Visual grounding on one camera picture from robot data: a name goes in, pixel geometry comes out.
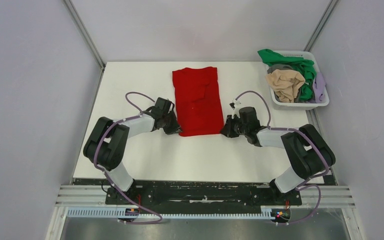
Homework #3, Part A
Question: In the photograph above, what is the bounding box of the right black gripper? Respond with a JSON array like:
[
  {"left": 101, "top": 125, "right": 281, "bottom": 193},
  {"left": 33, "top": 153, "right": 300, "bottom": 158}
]
[{"left": 220, "top": 114, "right": 249, "bottom": 139}]

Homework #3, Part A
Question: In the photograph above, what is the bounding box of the red t shirt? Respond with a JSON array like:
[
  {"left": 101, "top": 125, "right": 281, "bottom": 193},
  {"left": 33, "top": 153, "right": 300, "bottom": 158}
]
[{"left": 172, "top": 66, "right": 224, "bottom": 137}]

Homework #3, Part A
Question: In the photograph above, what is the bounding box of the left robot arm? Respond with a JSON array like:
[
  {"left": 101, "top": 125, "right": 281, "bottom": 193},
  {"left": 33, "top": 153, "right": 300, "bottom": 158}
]
[{"left": 82, "top": 97, "right": 182, "bottom": 204}]

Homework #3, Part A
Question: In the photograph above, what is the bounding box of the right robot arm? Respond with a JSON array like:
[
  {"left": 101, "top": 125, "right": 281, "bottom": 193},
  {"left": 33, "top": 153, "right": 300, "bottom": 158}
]
[{"left": 220, "top": 107, "right": 336, "bottom": 204}]

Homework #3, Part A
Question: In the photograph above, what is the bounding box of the beige t shirt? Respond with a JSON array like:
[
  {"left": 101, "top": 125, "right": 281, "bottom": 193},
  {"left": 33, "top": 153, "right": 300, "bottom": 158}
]
[{"left": 265, "top": 69, "right": 306, "bottom": 103}]

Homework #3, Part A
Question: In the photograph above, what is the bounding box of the white plastic basket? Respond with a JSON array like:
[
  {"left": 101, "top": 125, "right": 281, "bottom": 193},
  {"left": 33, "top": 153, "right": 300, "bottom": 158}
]
[{"left": 268, "top": 50, "right": 330, "bottom": 111}]

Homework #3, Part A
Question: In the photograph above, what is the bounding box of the grey t shirt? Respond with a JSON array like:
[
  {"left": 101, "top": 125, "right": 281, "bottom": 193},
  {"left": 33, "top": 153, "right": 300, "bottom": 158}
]
[{"left": 267, "top": 64, "right": 293, "bottom": 74}]

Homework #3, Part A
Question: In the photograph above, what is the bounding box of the green t shirt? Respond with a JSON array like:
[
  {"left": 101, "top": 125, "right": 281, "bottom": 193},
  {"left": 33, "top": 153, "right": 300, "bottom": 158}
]
[{"left": 257, "top": 48, "right": 317, "bottom": 102}]

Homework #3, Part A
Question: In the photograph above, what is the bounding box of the lilac t shirt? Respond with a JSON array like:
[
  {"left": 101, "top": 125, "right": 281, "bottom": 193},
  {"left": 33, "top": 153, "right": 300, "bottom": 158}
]
[{"left": 312, "top": 72, "right": 326, "bottom": 104}]

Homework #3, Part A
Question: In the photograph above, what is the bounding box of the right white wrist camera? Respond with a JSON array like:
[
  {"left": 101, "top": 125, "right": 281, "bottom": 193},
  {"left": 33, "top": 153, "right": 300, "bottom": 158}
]
[{"left": 229, "top": 99, "right": 242, "bottom": 120}]

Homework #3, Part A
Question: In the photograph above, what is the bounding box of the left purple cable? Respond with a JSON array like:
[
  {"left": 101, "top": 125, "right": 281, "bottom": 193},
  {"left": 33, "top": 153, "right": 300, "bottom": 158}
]
[{"left": 93, "top": 91, "right": 164, "bottom": 225}]

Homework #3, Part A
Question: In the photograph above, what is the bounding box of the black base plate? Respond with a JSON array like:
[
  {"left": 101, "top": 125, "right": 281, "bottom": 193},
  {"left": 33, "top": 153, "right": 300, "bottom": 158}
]
[{"left": 125, "top": 180, "right": 302, "bottom": 215}]

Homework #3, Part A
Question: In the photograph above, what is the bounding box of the aluminium frame rail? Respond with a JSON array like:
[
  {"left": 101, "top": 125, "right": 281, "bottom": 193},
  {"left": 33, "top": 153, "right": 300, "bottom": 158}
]
[{"left": 55, "top": 185, "right": 107, "bottom": 207}]

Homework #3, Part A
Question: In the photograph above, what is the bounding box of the white slotted cable duct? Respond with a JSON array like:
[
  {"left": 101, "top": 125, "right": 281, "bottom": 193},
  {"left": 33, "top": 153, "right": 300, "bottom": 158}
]
[{"left": 67, "top": 207, "right": 282, "bottom": 220}]

